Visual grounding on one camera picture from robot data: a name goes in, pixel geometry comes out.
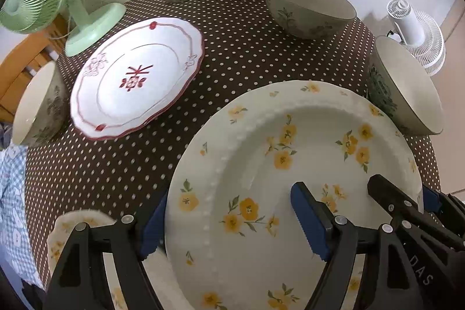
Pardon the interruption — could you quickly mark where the wooden headboard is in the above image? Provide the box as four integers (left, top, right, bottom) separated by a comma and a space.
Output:
0, 17, 69, 123

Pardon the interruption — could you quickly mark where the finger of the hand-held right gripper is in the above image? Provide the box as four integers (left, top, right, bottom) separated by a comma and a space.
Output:
368, 174, 465, 250
422, 187, 465, 232

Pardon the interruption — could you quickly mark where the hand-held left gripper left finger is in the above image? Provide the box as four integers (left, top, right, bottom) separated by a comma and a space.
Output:
43, 192, 169, 310

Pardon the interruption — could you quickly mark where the red patterned white plate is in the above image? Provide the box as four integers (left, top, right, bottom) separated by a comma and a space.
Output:
70, 17, 205, 141

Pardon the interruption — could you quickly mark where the brown polka dot tablecloth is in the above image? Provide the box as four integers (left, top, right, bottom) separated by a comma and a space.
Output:
24, 0, 442, 296

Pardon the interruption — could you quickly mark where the blue checkered blanket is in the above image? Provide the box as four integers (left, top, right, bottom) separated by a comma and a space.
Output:
0, 121, 46, 292

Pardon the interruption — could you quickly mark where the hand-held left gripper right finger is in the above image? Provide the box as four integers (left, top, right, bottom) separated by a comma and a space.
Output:
290, 181, 418, 310

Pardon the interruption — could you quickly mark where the large floral bowl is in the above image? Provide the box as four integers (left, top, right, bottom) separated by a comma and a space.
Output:
261, 0, 357, 40
367, 36, 444, 136

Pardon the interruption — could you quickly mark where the dark cloth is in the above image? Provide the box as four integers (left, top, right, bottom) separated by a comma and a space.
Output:
20, 277, 48, 310

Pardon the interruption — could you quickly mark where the yellow floral plate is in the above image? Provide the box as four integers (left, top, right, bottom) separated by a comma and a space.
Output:
164, 80, 425, 310
46, 210, 189, 310

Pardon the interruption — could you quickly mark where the white standing fan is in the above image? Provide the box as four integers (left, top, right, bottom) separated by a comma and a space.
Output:
386, 0, 447, 77

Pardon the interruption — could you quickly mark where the small floral bowl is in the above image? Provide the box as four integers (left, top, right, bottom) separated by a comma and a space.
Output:
11, 61, 69, 148

